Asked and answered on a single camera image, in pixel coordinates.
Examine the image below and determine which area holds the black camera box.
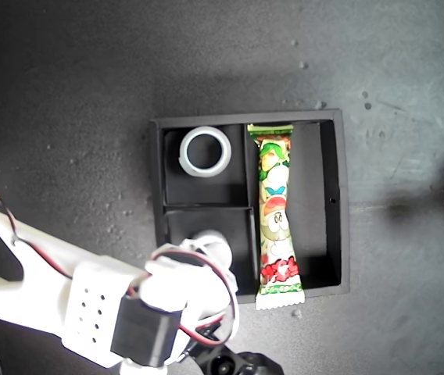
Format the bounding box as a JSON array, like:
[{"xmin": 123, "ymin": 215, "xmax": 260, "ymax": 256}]
[{"xmin": 197, "ymin": 345, "xmax": 286, "ymax": 375}]

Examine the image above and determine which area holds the red wrist servo wire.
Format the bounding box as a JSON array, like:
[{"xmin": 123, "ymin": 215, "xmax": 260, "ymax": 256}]
[{"xmin": 127, "ymin": 249, "xmax": 242, "ymax": 348}]

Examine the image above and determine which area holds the green printed snack bar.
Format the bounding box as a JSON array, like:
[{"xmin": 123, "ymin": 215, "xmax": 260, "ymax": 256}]
[{"xmin": 246, "ymin": 123, "xmax": 306, "ymax": 312}]

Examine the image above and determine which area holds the red forearm servo wire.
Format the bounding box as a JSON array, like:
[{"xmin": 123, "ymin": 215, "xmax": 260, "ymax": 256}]
[{"xmin": 0, "ymin": 192, "xmax": 75, "ymax": 279}]

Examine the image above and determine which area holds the small white tape roll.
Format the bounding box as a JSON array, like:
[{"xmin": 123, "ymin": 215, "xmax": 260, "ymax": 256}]
[{"xmin": 188, "ymin": 229, "xmax": 234, "ymax": 273}]

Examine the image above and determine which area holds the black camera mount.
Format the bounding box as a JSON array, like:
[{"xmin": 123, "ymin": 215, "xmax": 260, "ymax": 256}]
[{"xmin": 181, "ymin": 320, "xmax": 231, "ymax": 355}]

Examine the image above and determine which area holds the large white tape roll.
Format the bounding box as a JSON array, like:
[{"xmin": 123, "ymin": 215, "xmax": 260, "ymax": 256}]
[{"xmin": 178, "ymin": 126, "xmax": 233, "ymax": 179}]

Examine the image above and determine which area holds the black tray with wells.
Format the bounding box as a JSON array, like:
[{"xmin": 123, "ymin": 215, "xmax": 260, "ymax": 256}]
[{"xmin": 148, "ymin": 108, "xmax": 351, "ymax": 310}]

